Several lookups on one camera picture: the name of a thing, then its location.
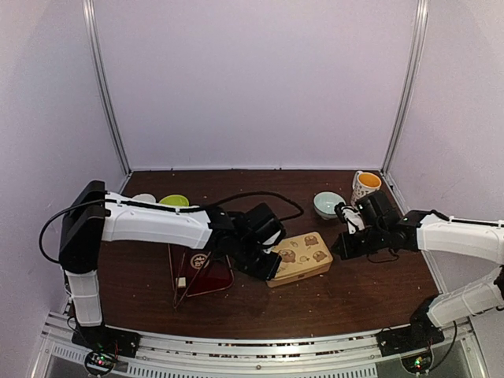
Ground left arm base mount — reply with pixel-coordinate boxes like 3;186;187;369
72;324;141;358

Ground red lacquer tray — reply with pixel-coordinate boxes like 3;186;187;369
168;244;235;298

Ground front aluminium rail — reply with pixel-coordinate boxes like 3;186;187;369
37;310;485;378

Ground aluminium frame post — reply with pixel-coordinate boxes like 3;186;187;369
82;0;132;176
381;0;429;176

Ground pale blue ceramic bowl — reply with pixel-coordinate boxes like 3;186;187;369
313;191;346;220

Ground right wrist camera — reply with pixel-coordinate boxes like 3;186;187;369
335;202;365;235

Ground left aluminium frame post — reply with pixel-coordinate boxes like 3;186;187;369
82;0;132;176

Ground metal tongs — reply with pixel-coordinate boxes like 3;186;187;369
168;244;221;309

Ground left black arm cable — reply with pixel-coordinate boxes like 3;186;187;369
38;191;306;265

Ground white and navy bowl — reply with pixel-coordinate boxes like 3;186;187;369
132;193;157;203

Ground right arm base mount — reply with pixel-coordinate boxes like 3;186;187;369
376;296;445;357

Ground tin box with paper cups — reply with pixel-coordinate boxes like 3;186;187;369
266;262;332;288

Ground right circuit board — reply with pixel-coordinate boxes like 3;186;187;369
401;354;433;374

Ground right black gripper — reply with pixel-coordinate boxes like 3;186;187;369
331;224;387;261

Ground bear printed tin lid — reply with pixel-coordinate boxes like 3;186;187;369
272;232;333;280

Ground right aluminium frame post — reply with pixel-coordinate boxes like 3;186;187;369
381;0;429;176

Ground patterned mug orange inside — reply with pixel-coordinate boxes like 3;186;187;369
350;171;382;206

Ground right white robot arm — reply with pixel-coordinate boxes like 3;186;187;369
332;191;503;348

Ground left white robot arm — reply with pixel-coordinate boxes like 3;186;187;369
58;180;286;350

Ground circuit board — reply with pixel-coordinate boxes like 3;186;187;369
84;351;116;376
401;354;433;374

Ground lime green bowl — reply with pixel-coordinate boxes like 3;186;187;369
159;194;190;207

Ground left circuit board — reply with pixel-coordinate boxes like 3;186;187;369
84;351;116;376

